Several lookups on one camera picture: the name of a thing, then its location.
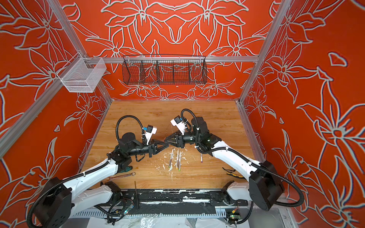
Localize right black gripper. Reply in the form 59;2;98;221
163;129;202;150

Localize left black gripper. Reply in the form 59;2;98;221
128;138;168;158

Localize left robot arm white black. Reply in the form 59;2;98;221
26;115;169;228

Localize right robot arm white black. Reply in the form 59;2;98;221
164;109;304;211

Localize white pen middle yellow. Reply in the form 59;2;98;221
175;149;180;170

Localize white pen right green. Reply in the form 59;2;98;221
178;151;182;172

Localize metal wrench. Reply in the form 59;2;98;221
107;172;136;182

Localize yellow black pliers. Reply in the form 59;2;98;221
222;168;245;179

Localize white mesh basket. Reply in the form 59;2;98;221
57;58;106;93

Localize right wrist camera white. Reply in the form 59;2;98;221
171;116;187;135

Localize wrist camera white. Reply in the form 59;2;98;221
143;125;157;144
171;116;187;135

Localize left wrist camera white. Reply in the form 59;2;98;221
143;125;157;144

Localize green handle screwdriver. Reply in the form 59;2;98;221
118;166;133;173

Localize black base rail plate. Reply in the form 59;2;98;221
96;188;249;209

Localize black wire basket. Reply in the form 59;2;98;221
122;55;208;86

